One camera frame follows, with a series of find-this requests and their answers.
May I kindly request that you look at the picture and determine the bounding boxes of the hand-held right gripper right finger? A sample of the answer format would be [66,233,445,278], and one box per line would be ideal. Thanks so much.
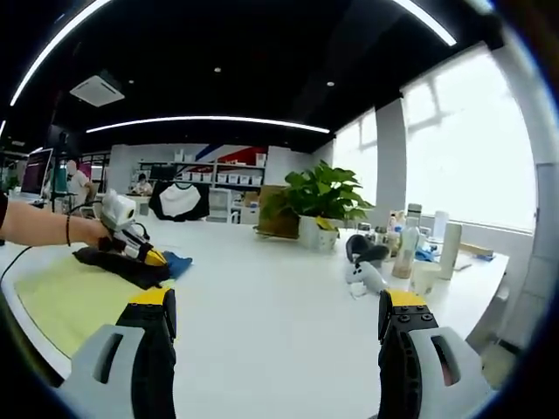
[377,289,497,419]

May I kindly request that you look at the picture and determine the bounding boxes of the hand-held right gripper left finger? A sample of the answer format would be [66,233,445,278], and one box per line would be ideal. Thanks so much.
[59,287,178,419]

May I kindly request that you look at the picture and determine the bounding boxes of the yellow grey blue garment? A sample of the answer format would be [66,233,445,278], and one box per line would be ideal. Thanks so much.
[12,246,193,358]

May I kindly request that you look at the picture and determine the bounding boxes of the person's left hand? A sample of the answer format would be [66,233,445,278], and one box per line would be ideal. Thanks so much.
[85,216,117,253]

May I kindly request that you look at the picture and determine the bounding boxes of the white desk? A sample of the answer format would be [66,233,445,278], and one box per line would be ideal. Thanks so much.
[128,195,152,217]

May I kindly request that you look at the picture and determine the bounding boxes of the black and white shirt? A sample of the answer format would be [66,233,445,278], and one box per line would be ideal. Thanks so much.
[148,181,211,222]

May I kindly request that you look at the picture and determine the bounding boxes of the teal cloth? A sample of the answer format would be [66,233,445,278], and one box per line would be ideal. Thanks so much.
[51,168,71,193]

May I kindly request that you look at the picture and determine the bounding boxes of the tall white paper cup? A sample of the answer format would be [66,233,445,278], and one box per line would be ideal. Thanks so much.
[410,261,442,296]

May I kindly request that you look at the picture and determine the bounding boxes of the white handheld controller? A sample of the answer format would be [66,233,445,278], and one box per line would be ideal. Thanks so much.
[344,261,389,298]

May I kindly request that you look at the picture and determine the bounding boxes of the open silver laptop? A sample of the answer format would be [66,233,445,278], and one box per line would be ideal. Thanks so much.
[19,147,56,204]

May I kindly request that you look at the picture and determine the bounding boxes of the clear plastic drink bottle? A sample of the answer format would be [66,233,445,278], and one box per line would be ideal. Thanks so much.
[391,216,421,279]

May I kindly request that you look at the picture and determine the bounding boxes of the white thermos bottle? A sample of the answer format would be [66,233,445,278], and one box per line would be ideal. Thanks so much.
[438,222,463,280]

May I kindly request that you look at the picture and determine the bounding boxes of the shelf of white storage boxes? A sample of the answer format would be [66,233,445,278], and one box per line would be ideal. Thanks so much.
[139,148,267,189]

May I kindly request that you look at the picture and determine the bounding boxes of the ceiling air conditioner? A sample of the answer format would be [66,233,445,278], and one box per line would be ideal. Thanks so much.
[69,73,127,108]

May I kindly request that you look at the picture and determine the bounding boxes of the group of small jars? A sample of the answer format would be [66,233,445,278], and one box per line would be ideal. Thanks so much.
[357,220,401,245]

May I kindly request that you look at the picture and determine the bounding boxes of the long ceiling light strip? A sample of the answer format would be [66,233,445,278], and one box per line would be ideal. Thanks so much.
[85,115,331,134]

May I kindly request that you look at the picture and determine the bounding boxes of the printed paper cup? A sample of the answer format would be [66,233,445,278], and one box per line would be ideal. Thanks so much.
[317,226,340,251]

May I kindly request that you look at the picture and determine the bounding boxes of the white translucent bottle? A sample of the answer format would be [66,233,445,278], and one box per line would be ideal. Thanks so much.
[433,210,451,237]

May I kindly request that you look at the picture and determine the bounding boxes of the grey capped white bottle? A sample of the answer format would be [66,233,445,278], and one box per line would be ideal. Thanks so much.
[405,203,424,228]

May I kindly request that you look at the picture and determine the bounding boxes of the brown cardboard box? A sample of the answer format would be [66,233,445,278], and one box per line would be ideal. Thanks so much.
[257,183,302,240]

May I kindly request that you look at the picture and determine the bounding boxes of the green plant in white pot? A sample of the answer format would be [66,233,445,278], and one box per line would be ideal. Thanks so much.
[257,159,376,250]

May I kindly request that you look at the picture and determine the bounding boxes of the thin black cable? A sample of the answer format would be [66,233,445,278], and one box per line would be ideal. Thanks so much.
[0,245,35,283]

